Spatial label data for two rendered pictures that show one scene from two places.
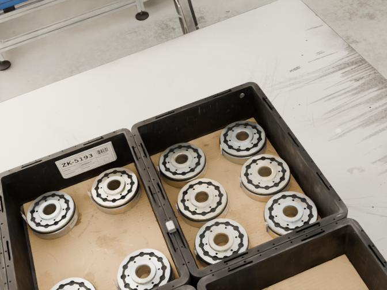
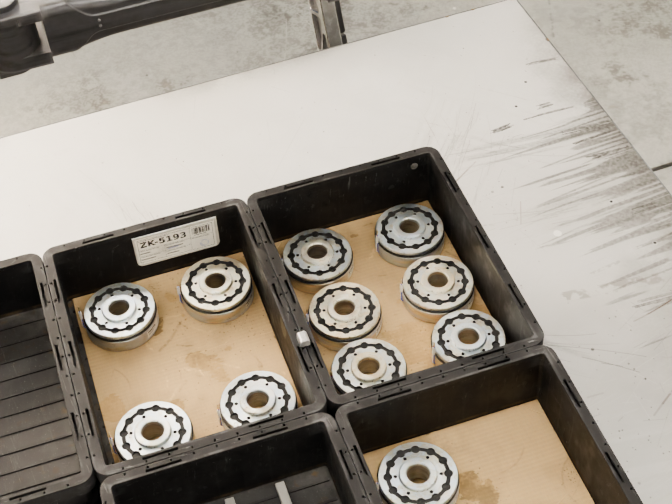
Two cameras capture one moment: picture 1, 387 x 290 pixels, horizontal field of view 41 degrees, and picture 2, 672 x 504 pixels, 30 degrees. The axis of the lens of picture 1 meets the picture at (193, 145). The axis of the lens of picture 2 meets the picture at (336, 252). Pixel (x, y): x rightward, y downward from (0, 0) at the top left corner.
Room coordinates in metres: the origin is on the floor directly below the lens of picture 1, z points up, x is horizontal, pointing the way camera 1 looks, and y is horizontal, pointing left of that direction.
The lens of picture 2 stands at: (-0.49, 0.10, 2.23)
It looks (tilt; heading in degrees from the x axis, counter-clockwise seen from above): 48 degrees down; 356
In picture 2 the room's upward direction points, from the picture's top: 4 degrees counter-clockwise
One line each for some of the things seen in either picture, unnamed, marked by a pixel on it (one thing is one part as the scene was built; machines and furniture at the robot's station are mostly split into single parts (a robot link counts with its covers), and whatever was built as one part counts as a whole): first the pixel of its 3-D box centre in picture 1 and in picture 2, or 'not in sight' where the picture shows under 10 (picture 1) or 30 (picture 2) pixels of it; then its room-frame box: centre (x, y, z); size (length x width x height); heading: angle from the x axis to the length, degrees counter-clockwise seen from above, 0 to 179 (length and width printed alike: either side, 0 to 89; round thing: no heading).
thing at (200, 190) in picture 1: (201, 197); (344, 308); (0.62, 0.01, 0.86); 0.05 x 0.05 x 0.01
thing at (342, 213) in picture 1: (228, 168); (387, 269); (0.64, -0.06, 0.92); 0.40 x 0.30 x 0.02; 12
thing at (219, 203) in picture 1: (201, 198); (344, 310); (0.62, 0.01, 0.86); 0.10 x 0.10 x 0.01
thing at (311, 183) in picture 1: (231, 184); (388, 293); (0.64, -0.06, 0.87); 0.40 x 0.30 x 0.11; 12
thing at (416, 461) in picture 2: not in sight; (418, 474); (0.34, -0.05, 0.86); 0.05 x 0.05 x 0.01
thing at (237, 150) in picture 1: (242, 137); (409, 229); (0.76, -0.11, 0.86); 0.10 x 0.10 x 0.01
